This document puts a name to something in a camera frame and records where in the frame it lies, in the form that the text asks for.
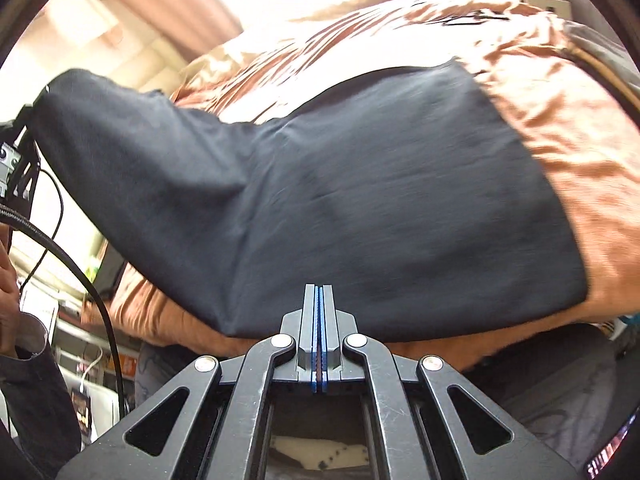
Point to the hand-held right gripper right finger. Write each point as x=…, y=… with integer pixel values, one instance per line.
x=326, y=320

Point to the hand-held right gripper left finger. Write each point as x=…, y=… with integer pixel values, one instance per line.
x=312, y=320

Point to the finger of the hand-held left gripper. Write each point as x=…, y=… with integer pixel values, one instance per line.
x=27, y=175

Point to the black printed t-shirt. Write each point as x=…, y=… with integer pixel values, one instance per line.
x=350, y=185

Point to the folded grey clothes stack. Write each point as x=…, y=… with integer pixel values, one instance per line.
x=605, y=60

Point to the person's left hand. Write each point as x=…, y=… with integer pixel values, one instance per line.
x=7, y=285

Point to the green tissue packet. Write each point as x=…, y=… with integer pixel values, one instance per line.
x=92, y=265

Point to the beige duvet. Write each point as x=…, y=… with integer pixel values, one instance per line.
x=225, y=65

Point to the pink curtain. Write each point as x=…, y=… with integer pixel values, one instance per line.
x=190, y=5

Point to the grey patterned pants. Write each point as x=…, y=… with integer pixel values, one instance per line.
x=550, y=395

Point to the brown bed blanket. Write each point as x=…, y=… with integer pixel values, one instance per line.
x=575, y=135

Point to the smartphone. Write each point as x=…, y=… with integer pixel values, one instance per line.
x=607, y=452

